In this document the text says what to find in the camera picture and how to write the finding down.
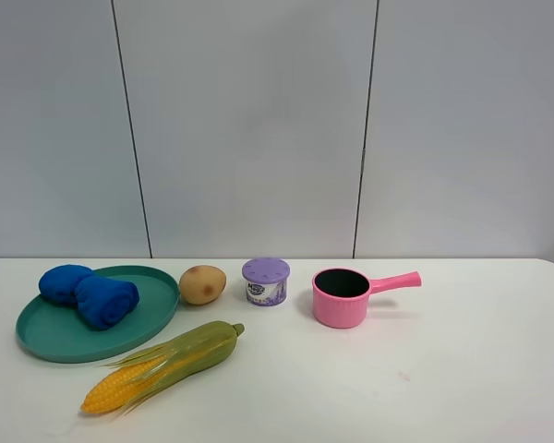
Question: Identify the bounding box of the yellow corn cob with husk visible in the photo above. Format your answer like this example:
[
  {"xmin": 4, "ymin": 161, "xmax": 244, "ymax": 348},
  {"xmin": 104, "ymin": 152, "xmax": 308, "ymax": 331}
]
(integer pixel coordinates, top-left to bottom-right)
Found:
[{"xmin": 80, "ymin": 320, "xmax": 245, "ymax": 415}]

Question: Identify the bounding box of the pink toy saucepan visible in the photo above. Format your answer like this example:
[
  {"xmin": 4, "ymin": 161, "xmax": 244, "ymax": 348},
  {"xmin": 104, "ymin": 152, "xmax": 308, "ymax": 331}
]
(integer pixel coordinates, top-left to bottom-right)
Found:
[{"xmin": 312, "ymin": 268, "xmax": 422, "ymax": 329}]

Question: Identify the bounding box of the brown potato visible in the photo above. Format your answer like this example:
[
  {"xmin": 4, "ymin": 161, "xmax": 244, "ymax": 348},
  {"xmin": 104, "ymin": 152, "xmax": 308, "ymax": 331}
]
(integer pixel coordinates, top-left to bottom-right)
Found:
[{"xmin": 178, "ymin": 265, "xmax": 226, "ymax": 305}]

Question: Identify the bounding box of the blue towel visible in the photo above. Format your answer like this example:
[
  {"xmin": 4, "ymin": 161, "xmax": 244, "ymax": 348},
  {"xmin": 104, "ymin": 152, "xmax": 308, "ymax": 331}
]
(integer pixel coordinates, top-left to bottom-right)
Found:
[{"xmin": 38, "ymin": 264, "xmax": 139, "ymax": 330}]

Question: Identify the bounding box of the teal round plate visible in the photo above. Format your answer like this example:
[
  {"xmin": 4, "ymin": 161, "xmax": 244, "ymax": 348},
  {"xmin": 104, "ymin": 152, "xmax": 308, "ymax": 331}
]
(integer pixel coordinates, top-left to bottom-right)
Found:
[{"xmin": 16, "ymin": 265, "xmax": 180, "ymax": 364}]

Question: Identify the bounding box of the purple lidded white jar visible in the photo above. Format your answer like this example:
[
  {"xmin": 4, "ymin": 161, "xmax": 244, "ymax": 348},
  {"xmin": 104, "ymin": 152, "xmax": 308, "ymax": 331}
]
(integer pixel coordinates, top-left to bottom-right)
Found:
[{"xmin": 242, "ymin": 257, "xmax": 291, "ymax": 306}]

